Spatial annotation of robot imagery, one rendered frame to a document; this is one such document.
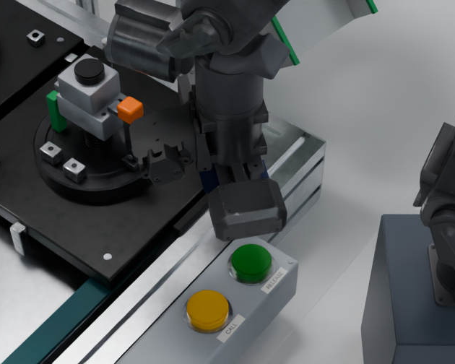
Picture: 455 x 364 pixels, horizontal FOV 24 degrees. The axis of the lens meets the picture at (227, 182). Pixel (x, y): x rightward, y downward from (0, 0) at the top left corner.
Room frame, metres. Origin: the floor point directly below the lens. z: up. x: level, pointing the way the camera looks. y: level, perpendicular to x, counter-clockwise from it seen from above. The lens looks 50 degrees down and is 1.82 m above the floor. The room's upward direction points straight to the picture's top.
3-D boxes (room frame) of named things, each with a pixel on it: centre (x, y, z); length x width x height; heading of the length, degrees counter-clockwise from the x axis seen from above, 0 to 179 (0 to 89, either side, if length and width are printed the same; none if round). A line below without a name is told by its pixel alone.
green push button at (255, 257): (0.60, -0.02, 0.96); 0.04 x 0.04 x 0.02
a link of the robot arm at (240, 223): (0.62, 0.00, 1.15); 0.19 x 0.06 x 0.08; 12
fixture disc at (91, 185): (0.75, 0.14, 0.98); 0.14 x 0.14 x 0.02
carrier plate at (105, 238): (0.75, 0.14, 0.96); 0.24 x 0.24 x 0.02; 52
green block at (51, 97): (0.76, 0.18, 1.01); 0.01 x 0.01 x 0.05; 52
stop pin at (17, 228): (0.65, 0.21, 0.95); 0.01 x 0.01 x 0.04; 52
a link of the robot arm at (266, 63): (0.62, 0.00, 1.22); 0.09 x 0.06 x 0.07; 65
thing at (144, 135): (0.61, 0.05, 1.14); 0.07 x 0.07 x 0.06; 9
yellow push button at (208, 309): (0.55, 0.02, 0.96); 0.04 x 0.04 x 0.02
